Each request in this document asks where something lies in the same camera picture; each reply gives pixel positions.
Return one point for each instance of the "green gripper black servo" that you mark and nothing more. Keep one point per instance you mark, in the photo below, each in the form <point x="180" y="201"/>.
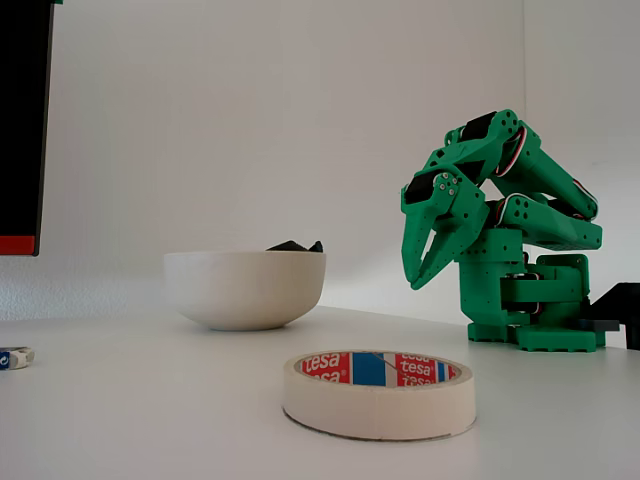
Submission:
<point x="467" y="210"/>

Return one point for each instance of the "beige masking tape roll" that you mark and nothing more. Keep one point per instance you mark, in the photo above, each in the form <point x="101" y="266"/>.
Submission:
<point x="375" y="410"/>

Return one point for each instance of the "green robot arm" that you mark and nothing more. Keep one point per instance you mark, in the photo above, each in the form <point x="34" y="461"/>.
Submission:
<point x="550" y="170"/>

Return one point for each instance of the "black cloth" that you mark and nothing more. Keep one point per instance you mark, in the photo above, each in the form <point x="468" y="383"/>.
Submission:
<point x="290" y="246"/>

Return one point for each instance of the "black table clamp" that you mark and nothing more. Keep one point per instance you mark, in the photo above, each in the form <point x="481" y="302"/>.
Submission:
<point x="617" y="300"/>

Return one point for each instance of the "white bowl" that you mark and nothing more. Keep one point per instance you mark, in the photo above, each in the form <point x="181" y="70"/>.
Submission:
<point x="240" y="295"/>

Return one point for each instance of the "black panel red stripe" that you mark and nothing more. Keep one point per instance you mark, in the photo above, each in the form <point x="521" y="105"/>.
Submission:
<point x="22" y="125"/>

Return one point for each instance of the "white blue eraser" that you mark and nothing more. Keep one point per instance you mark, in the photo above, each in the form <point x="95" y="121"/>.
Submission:
<point x="17" y="357"/>

